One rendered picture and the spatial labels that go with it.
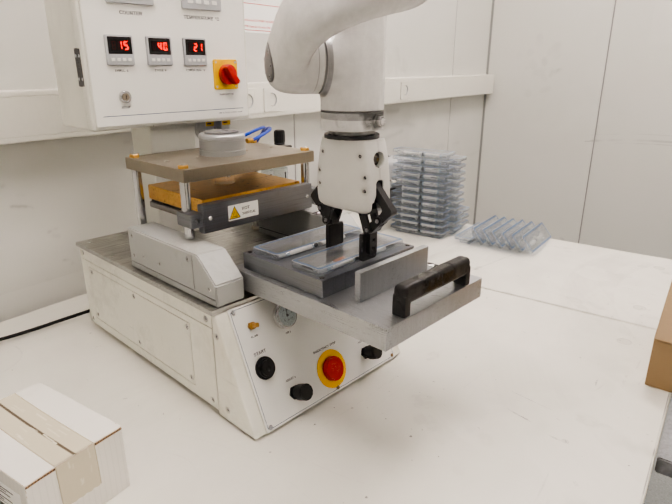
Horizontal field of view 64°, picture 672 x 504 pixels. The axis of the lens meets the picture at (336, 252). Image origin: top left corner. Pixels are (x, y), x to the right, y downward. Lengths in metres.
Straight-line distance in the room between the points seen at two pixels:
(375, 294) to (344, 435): 0.23
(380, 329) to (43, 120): 0.87
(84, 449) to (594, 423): 0.70
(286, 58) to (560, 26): 2.57
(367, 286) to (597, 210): 2.53
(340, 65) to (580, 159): 2.52
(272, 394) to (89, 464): 0.26
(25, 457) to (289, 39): 0.55
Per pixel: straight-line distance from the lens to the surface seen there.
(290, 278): 0.74
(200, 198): 0.87
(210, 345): 0.82
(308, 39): 0.62
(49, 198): 1.34
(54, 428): 0.77
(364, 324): 0.65
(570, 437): 0.89
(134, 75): 1.03
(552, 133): 3.15
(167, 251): 0.86
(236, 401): 0.82
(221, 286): 0.78
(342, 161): 0.73
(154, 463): 0.82
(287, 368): 0.84
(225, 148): 0.94
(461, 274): 0.74
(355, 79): 0.70
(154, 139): 1.09
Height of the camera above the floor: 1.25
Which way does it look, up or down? 19 degrees down
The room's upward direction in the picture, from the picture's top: straight up
